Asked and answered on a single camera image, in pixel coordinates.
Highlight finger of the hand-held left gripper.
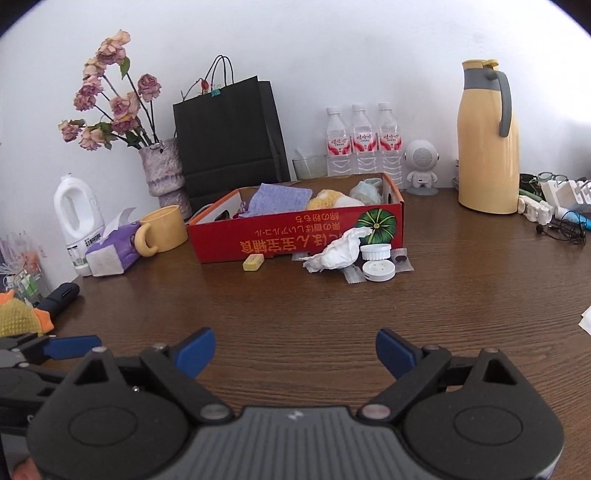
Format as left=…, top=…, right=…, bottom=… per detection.
left=0, top=335, right=102, bottom=367

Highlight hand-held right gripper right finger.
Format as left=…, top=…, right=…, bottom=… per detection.
left=360, top=329, right=532, bottom=423

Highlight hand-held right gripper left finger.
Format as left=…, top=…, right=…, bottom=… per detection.
left=60, top=328, right=232, bottom=424

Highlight red cardboard box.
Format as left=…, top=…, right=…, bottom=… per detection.
left=187, top=173, right=404, bottom=264

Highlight clear plastic bag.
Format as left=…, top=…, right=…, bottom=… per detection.
left=348, top=178, right=384, bottom=204

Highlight orange and white plush toy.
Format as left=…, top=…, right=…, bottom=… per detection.
left=307, top=189, right=365, bottom=210

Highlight purple knitted drawstring pouch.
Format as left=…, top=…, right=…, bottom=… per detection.
left=240, top=184, right=312, bottom=216

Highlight yellow orange knitted toy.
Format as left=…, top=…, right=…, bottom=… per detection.
left=0, top=291, right=58, bottom=337

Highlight white round slotted cap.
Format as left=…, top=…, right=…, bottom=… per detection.
left=362, top=261, right=397, bottom=282

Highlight clear plastic organizer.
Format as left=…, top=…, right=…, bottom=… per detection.
left=0, top=228, right=44, bottom=303

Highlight clear dark candy wrapper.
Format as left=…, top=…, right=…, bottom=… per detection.
left=392, top=247, right=415, bottom=274

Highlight white ribbed jar lid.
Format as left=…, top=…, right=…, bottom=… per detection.
left=360, top=244, right=393, bottom=264

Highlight purple tissue box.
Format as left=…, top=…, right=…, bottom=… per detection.
left=85, top=208, right=141, bottom=278

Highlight crumpled white tissue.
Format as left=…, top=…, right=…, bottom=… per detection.
left=302, top=226, right=372, bottom=274

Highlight yellow mug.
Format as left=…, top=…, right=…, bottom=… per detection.
left=134, top=205, right=189, bottom=257

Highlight white detergent bottle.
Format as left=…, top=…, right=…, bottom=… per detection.
left=53, top=174, right=105, bottom=278

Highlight textured grey vase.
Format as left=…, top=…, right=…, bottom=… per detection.
left=140, top=137, right=192, bottom=220

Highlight white robot speaker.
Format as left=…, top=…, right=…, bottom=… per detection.
left=404, top=138, right=440, bottom=197

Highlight white power strip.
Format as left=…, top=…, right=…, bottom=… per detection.
left=517, top=194, right=555, bottom=225

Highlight clear drinking glass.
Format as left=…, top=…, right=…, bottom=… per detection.
left=293, top=154, right=328, bottom=181

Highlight black paper bag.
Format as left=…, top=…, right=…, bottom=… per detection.
left=173, top=55, right=291, bottom=204

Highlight yellow thermos jug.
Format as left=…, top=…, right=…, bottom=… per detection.
left=457, top=59, right=521, bottom=214

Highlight black eyeglasses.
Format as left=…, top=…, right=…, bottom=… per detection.
left=519, top=172, right=570, bottom=186

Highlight dried pink roses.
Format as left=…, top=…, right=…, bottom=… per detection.
left=58, top=30, right=162, bottom=151

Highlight red rosebud twig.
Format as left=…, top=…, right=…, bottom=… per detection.
left=182, top=78, right=211, bottom=100

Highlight black tool handle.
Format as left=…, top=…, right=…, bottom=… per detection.
left=39, top=282, right=81, bottom=320

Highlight black earphone cable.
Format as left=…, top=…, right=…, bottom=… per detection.
left=536, top=216, right=588, bottom=246

